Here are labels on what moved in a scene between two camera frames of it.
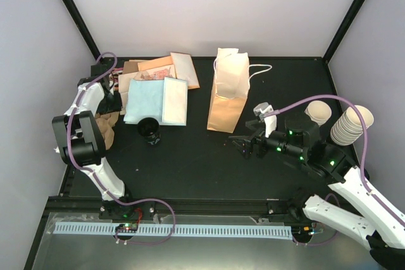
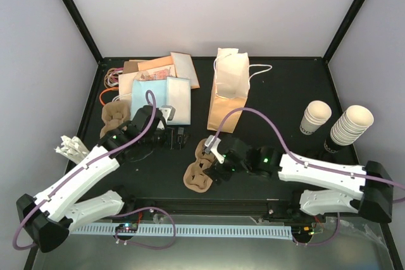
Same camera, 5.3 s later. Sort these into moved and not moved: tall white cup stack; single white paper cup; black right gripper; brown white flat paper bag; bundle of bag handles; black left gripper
Moved: black left gripper; black right gripper
Not moved: brown white flat paper bag; tall white cup stack; bundle of bag handles; single white paper cup
